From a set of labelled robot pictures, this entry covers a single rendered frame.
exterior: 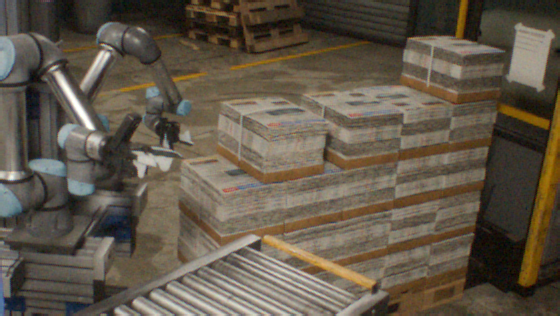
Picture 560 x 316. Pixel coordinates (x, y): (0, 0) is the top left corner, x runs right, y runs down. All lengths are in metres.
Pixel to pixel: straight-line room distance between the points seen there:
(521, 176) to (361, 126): 1.29
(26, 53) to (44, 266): 0.71
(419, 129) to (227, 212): 0.97
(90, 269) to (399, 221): 1.51
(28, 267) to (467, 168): 2.06
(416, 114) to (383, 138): 0.19
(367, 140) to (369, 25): 7.49
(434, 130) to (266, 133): 0.88
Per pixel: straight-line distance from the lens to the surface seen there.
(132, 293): 2.14
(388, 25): 10.36
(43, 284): 2.52
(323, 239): 3.11
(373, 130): 3.07
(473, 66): 3.39
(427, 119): 3.27
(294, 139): 2.84
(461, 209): 3.65
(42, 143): 2.59
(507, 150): 4.10
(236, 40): 9.22
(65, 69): 2.24
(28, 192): 2.29
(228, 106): 2.99
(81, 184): 2.09
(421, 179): 3.38
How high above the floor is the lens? 1.90
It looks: 20 degrees down
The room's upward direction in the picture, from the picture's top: 4 degrees clockwise
